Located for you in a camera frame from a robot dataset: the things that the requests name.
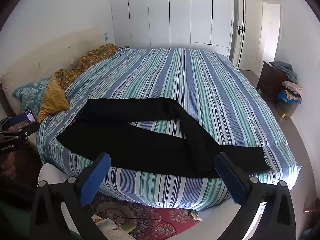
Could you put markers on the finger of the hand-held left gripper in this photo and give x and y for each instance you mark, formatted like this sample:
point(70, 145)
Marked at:
point(30, 128)

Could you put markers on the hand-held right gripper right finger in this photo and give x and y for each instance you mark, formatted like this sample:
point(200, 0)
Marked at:
point(230, 180)

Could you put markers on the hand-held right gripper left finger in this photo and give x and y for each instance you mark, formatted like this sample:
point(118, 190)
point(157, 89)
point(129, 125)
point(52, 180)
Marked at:
point(96, 177)

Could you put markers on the black pants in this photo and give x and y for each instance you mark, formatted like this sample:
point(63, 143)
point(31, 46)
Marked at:
point(150, 150)

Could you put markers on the person's left hand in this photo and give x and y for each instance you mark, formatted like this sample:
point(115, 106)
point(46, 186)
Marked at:
point(7, 166)

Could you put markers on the phone with lit screen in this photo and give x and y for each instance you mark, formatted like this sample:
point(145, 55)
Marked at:
point(30, 116)

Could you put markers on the dark wooden bedside table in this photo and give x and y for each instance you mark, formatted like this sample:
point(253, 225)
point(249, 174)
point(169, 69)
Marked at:
point(27, 160)

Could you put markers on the teal floral pillow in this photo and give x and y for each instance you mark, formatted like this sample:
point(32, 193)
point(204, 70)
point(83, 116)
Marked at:
point(27, 92)

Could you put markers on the mustard yellow pillow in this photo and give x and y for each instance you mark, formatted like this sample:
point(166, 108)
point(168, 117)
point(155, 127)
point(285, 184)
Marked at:
point(53, 97)

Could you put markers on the small beige patterned object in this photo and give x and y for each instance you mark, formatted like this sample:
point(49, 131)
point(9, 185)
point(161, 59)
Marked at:
point(195, 216)

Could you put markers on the white paper sheets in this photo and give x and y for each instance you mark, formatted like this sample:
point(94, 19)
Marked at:
point(110, 226)

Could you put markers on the red patterned rug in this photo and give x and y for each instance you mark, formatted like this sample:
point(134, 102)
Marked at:
point(155, 220)

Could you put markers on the beige padded headboard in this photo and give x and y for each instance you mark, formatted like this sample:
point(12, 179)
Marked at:
point(37, 55)

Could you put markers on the gold laundry basket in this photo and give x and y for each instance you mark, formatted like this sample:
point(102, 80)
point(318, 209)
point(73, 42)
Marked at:
point(287, 110)

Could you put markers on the orange floral blanket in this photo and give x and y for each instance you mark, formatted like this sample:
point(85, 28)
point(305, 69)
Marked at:
point(95, 55)

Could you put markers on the bed with striped sheet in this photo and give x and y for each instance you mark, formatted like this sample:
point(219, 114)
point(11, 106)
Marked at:
point(200, 85)

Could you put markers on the dark wooden dresser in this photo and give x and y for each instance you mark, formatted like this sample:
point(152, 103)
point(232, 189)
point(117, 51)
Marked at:
point(268, 80)

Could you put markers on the pile of mixed clothes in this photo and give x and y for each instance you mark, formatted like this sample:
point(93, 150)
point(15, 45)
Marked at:
point(291, 91)

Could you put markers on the grey-blue clothes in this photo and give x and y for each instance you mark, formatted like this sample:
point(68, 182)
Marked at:
point(285, 70)

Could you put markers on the white door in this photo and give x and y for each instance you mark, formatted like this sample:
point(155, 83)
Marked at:
point(241, 50)

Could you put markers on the white wardrobe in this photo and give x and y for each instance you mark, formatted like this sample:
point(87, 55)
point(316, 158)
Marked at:
point(175, 10)

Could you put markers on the wall socket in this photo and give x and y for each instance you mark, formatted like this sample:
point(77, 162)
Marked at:
point(106, 36)

